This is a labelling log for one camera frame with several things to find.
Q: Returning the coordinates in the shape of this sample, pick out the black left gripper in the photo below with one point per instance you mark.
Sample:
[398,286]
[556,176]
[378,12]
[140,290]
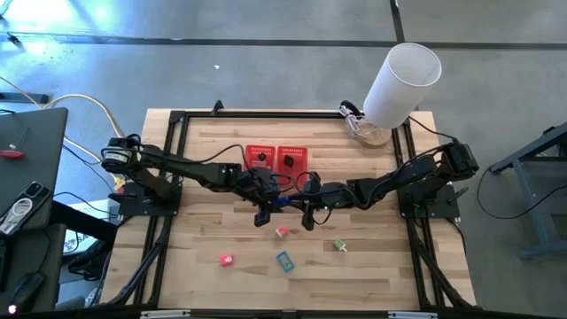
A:
[263,188]

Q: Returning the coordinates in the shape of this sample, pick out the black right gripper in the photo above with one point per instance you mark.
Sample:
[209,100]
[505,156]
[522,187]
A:
[330,197]

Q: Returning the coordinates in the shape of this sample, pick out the blue rectangular box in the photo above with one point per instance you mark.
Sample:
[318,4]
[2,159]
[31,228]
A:
[281,201]

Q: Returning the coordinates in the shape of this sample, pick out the pink white tape dispenser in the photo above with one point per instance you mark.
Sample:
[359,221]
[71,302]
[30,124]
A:
[281,231]

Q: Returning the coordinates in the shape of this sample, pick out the black white tape dispenser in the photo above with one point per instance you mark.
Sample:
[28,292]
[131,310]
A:
[261,156]

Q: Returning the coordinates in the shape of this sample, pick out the small black item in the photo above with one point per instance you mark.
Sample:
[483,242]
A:
[289,161]

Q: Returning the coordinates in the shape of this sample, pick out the green white tape dispenser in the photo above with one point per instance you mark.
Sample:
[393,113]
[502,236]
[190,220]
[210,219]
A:
[339,245]

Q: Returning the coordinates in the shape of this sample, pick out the teal rectangular box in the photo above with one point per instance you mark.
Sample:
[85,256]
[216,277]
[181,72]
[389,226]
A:
[285,261]

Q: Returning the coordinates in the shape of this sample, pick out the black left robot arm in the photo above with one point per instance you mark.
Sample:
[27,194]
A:
[186,166]

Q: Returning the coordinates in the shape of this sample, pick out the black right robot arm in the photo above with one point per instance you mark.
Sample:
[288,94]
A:
[407,170]

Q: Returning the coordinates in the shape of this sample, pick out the small red box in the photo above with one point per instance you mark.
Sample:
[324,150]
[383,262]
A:
[227,260]

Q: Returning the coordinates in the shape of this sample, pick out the white cylindrical lamp shade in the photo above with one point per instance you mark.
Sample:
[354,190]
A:
[398,88]

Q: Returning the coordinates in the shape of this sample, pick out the white label strip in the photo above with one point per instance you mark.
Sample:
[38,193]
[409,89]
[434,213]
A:
[412,315]
[166,314]

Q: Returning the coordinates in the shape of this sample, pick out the black bag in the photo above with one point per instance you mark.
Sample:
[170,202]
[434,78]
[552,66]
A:
[88,263]

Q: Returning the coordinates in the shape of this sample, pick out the white printed box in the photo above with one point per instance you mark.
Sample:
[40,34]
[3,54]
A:
[77,241]

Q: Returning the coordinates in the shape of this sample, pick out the blue grey metal stand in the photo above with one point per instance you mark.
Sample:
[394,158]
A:
[530,201]

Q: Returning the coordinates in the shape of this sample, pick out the smartphone in clear case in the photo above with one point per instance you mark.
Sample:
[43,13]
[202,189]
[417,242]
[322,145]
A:
[26,204]

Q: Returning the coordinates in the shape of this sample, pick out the black floor bar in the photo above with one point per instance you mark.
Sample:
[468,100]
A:
[24,98]

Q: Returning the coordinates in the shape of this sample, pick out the small glowing pink light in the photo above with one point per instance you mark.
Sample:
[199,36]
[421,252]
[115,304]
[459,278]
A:
[12,308]

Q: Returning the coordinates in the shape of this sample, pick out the black aluminium table frame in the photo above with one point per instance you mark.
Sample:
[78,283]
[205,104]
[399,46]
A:
[288,114]

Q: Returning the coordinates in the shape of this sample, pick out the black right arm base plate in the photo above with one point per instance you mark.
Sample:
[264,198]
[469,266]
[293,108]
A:
[443,210]

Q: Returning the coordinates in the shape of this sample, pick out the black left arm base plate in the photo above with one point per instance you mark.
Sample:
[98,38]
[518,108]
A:
[130,208]

